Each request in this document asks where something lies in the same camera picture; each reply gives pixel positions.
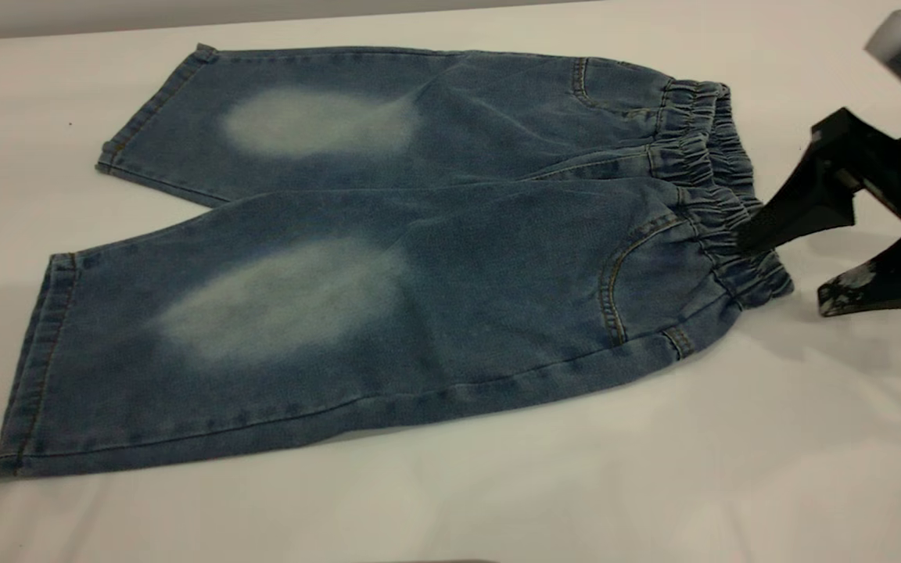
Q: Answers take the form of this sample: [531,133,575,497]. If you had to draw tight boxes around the right gripper plain black finger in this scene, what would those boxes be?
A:
[736,145,860,256]

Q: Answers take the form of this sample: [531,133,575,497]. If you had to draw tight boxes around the blue denim short pants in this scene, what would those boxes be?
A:
[0,43,795,482]

